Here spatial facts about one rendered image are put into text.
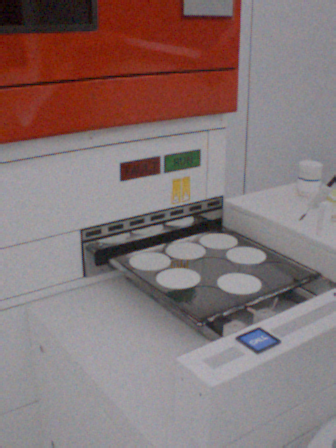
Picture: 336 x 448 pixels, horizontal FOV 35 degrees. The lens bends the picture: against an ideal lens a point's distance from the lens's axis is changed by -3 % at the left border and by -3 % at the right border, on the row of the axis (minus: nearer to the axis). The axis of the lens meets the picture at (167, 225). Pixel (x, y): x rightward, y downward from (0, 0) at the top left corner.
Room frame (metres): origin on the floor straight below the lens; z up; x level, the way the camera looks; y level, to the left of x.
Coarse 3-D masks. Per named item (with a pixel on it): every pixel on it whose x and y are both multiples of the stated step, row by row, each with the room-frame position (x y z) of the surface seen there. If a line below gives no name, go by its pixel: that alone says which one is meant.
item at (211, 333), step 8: (128, 280) 1.24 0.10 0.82; (144, 288) 1.18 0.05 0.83; (152, 296) 1.15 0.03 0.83; (160, 304) 1.12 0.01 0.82; (184, 320) 1.05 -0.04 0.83; (192, 328) 1.02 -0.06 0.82; (200, 328) 1.00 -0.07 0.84; (208, 328) 0.98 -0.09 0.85; (216, 328) 0.98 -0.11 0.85; (208, 336) 0.98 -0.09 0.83; (216, 336) 0.96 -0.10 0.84
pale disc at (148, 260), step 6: (144, 252) 1.25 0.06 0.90; (150, 252) 1.25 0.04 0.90; (132, 258) 1.21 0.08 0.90; (138, 258) 1.21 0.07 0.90; (144, 258) 1.21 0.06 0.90; (150, 258) 1.21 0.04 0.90; (156, 258) 1.21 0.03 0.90; (162, 258) 1.22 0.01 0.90; (168, 258) 1.22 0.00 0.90; (132, 264) 1.18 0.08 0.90; (138, 264) 1.18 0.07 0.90; (144, 264) 1.18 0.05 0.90; (150, 264) 1.18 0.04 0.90; (156, 264) 1.18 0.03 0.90; (162, 264) 1.18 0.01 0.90; (168, 264) 1.18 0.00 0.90
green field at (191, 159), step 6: (168, 156) 1.36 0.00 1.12; (174, 156) 1.37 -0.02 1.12; (180, 156) 1.38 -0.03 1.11; (186, 156) 1.39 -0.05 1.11; (192, 156) 1.40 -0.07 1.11; (198, 156) 1.41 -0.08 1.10; (168, 162) 1.36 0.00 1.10; (174, 162) 1.37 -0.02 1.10; (180, 162) 1.38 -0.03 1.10; (186, 162) 1.39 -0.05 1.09; (192, 162) 1.40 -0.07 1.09; (198, 162) 1.41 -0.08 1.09; (168, 168) 1.36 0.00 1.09; (174, 168) 1.37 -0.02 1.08; (180, 168) 1.38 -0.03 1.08
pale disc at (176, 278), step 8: (160, 272) 1.14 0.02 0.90; (168, 272) 1.14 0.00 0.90; (176, 272) 1.14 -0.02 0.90; (184, 272) 1.14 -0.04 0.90; (192, 272) 1.14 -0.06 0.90; (160, 280) 1.10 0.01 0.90; (168, 280) 1.10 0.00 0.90; (176, 280) 1.10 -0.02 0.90; (184, 280) 1.10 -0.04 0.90; (192, 280) 1.10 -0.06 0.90; (176, 288) 1.06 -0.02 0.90
